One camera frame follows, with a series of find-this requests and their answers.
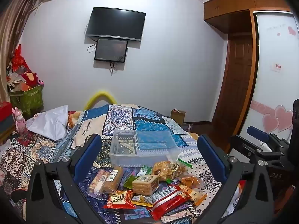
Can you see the beige curtain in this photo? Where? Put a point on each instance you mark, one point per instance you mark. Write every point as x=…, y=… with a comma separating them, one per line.
x=11, y=39

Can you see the layered wafer cake packet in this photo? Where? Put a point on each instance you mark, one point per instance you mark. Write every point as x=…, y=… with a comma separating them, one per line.
x=144, y=185

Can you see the golden fried snack packet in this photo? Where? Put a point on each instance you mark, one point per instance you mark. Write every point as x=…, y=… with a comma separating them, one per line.
x=163, y=169

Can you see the biscuit packet with barcode label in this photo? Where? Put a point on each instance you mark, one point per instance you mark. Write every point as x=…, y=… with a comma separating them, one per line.
x=99, y=180

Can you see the pink bunny figure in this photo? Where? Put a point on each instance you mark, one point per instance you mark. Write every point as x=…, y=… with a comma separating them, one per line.
x=19, y=120

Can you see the brown cake roll packet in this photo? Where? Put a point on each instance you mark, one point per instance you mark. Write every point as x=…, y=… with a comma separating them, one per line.
x=114, y=178

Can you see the orange label pastry packet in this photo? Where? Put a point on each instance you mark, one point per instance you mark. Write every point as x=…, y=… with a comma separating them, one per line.
x=193, y=194

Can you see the clear packet of orange crisps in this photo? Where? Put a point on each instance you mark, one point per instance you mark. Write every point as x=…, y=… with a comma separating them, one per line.
x=189, y=181

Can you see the white sliding door with hearts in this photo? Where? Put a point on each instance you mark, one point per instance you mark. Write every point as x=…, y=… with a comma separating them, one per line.
x=275, y=86

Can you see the cardboard box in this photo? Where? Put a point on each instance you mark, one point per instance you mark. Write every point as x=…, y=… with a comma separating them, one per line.
x=178, y=116

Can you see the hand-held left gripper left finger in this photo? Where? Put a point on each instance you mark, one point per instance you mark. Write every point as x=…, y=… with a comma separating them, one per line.
x=90, y=154

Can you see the clear plastic storage container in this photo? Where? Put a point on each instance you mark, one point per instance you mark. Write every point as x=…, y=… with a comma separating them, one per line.
x=149, y=144

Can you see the green stick packet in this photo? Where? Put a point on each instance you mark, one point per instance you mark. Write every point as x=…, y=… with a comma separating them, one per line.
x=184, y=162

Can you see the red crinkled snack packet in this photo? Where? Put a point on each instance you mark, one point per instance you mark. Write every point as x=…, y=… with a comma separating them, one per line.
x=120, y=199

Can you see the red box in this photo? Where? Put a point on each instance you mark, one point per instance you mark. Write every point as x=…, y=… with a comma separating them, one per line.
x=5, y=110

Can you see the bright green small packet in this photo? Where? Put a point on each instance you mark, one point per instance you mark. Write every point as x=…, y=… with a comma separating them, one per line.
x=129, y=182

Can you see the brown wooden door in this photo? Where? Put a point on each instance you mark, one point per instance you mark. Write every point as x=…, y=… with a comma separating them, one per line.
x=236, y=79

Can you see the small yellow snack packet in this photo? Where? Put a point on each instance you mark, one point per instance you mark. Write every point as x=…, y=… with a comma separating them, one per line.
x=141, y=201

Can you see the long red snack packet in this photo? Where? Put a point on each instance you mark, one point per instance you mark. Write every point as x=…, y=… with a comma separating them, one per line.
x=168, y=199

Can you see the wooden overhead cabinet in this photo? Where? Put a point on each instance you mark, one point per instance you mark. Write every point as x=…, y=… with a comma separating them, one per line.
x=229, y=2

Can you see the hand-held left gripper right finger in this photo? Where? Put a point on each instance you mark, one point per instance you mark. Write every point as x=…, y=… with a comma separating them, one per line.
x=210, y=156

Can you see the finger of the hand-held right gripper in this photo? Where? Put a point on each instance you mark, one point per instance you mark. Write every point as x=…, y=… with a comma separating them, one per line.
x=257, y=133
x=243, y=145

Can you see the patchwork printed blanket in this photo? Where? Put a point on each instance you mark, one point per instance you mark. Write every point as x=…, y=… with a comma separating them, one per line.
x=121, y=119

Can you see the small black wall monitor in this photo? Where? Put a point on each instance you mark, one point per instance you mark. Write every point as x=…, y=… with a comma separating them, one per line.
x=111, y=50

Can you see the white pillow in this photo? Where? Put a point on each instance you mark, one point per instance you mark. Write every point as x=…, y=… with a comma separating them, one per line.
x=50, y=123

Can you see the black wall television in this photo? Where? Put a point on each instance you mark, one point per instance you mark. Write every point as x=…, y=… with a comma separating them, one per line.
x=115, y=23

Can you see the orange floral cloth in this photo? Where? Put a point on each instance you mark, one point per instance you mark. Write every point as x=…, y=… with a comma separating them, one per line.
x=73, y=119

